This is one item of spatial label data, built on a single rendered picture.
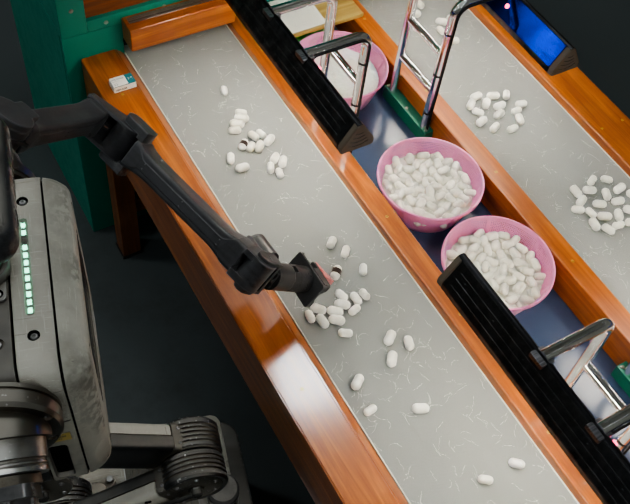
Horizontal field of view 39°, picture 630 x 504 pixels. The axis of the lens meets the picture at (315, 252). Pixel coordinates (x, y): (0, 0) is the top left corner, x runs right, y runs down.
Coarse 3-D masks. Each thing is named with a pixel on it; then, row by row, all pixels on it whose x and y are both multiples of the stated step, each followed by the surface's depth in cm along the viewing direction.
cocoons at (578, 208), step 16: (416, 16) 257; (448, 16) 257; (480, 96) 239; (496, 96) 239; (480, 112) 235; (496, 112) 235; (512, 112) 237; (496, 128) 232; (512, 128) 232; (592, 176) 225; (608, 176) 225; (576, 192) 221; (592, 192) 222; (608, 192) 222; (576, 208) 218; (624, 208) 220; (592, 224) 216; (608, 224) 216; (624, 224) 217
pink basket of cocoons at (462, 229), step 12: (480, 216) 212; (492, 216) 213; (456, 228) 210; (468, 228) 213; (480, 228) 214; (492, 228) 215; (504, 228) 214; (516, 228) 213; (528, 228) 212; (444, 240) 207; (456, 240) 212; (528, 240) 212; (540, 240) 210; (444, 252) 207; (540, 252) 210; (444, 264) 203; (540, 264) 210; (552, 264) 206; (552, 276) 204; (540, 300) 200; (516, 312) 202
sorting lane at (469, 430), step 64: (192, 64) 238; (192, 128) 224; (256, 128) 226; (256, 192) 214; (320, 192) 216; (320, 256) 205; (384, 256) 207; (384, 320) 196; (384, 384) 187; (448, 384) 188; (384, 448) 179; (448, 448) 180; (512, 448) 181
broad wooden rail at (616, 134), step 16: (480, 16) 258; (496, 32) 255; (512, 48) 251; (528, 64) 247; (544, 80) 244; (560, 80) 244; (576, 80) 244; (560, 96) 241; (576, 96) 241; (592, 96) 241; (576, 112) 237; (592, 112) 238; (608, 112) 238; (592, 128) 234; (608, 128) 235; (624, 128) 235; (608, 144) 231; (624, 144) 232; (624, 160) 228
